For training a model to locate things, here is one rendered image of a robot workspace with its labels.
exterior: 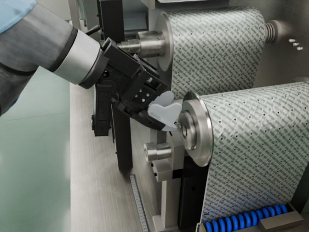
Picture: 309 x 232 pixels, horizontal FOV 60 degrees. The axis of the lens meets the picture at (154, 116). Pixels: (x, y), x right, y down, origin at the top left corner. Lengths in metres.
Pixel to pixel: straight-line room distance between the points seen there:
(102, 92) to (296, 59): 0.51
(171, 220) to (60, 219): 1.32
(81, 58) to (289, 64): 0.56
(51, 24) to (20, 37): 0.04
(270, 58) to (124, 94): 0.53
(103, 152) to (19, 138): 1.81
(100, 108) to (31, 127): 2.42
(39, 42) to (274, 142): 0.44
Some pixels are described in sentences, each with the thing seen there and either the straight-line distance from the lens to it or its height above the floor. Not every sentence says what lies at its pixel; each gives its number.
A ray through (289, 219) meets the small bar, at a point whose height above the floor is 1.05.
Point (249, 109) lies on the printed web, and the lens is 0.52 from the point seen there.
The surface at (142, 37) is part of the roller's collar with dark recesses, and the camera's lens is 0.66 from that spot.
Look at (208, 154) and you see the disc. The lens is 0.49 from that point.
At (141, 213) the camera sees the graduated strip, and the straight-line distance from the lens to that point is 0.82.
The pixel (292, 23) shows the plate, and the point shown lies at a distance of 0.78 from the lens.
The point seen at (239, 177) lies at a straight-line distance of 0.59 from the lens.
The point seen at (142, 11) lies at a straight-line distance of 1.43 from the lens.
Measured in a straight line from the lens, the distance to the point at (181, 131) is 0.54.
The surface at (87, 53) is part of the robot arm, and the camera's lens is 0.40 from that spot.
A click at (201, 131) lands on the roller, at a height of 1.28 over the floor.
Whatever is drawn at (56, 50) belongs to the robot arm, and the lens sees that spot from 0.39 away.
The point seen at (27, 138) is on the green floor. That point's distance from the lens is 2.73.
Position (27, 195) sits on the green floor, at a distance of 2.21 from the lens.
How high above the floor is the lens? 1.57
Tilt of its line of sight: 35 degrees down
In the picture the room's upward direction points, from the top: straight up
